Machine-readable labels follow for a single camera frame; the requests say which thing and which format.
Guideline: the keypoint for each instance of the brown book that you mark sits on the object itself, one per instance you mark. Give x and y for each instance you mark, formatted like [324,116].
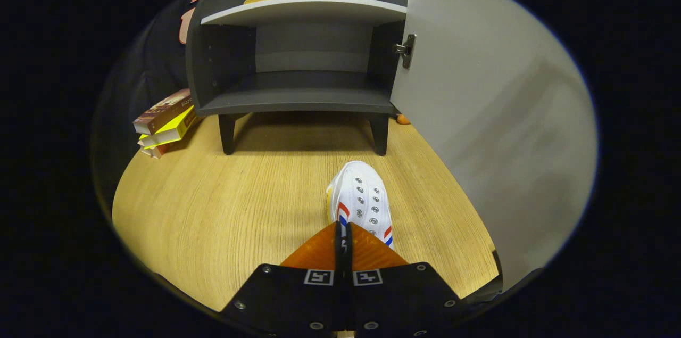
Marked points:
[162,112]

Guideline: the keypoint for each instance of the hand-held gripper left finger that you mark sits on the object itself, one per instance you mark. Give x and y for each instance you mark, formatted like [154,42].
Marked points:
[287,295]

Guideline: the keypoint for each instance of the yellow book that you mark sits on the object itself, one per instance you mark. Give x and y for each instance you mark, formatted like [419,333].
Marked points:
[173,129]

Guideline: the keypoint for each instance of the black backdrop cloth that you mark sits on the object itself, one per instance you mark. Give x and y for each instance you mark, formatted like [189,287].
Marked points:
[143,72]

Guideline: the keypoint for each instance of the small orange object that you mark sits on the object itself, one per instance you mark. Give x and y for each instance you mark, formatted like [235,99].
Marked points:
[403,119]

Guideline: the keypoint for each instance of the grey shoe cabinet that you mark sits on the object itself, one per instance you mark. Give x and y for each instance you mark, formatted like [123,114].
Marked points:
[298,98]

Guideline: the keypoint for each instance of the beige shoe cabinet door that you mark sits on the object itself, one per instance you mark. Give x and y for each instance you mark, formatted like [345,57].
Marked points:
[489,130]

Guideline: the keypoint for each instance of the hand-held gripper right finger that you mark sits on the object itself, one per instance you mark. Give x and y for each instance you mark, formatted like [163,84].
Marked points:
[404,295]

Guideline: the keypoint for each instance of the orange book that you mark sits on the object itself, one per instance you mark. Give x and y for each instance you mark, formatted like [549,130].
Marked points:
[159,149]

